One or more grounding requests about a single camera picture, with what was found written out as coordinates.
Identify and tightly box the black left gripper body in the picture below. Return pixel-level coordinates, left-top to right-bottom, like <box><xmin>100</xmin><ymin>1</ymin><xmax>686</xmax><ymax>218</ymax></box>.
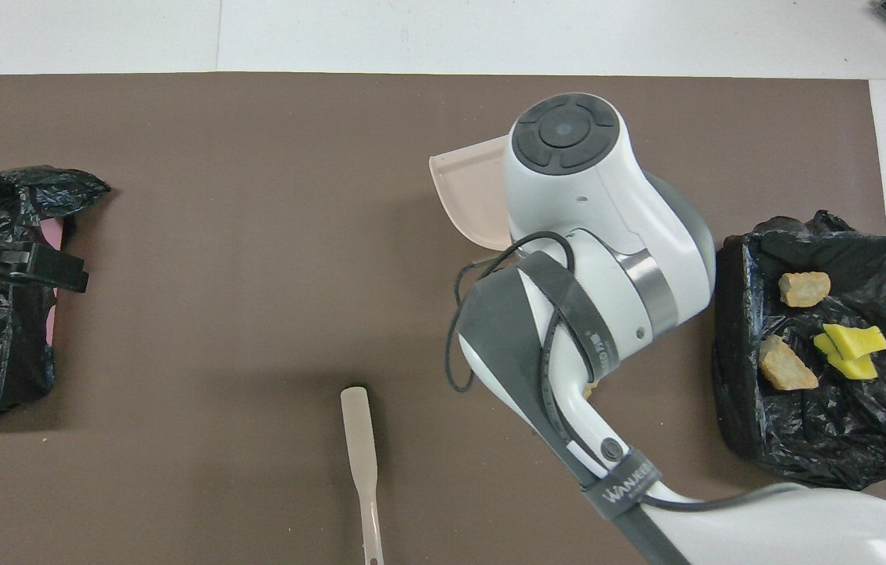
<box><xmin>0</xmin><ymin>239</ymin><xmax>90</xmax><ymax>294</ymax></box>

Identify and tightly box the beige plastic dustpan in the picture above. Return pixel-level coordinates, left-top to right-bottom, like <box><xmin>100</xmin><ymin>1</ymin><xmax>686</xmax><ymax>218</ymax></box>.
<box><xmin>428</xmin><ymin>135</ymin><xmax>516</xmax><ymax>269</ymax></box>

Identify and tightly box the striped orange bread roll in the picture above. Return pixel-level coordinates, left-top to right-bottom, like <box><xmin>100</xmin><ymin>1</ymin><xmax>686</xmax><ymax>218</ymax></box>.
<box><xmin>758</xmin><ymin>335</ymin><xmax>819</xmax><ymax>392</ymax></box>
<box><xmin>778</xmin><ymin>271</ymin><xmax>833</xmax><ymax>308</ymax></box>

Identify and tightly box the yellow sponge piece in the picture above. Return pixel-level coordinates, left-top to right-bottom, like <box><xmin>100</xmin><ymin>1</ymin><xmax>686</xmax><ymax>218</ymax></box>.
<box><xmin>822</xmin><ymin>323</ymin><xmax>886</xmax><ymax>359</ymax></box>
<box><xmin>813</xmin><ymin>334</ymin><xmax>880</xmax><ymax>382</ymax></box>

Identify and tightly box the pink plastic bin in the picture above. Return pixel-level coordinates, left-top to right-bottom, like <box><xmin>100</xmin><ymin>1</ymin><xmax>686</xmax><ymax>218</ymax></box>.
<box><xmin>39</xmin><ymin>218</ymin><xmax>67</xmax><ymax>346</ymax></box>

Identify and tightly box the right black bag bin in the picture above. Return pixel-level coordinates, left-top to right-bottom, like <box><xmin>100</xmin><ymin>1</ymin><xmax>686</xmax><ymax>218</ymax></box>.
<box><xmin>711</xmin><ymin>210</ymin><xmax>886</xmax><ymax>493</ymax></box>

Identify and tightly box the brown table mat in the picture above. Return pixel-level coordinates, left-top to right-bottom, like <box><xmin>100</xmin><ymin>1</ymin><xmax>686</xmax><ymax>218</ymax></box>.
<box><xmin>0</xmin><ymin>73</ymin><xmax>886</xmax><ymax>565</ymax></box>

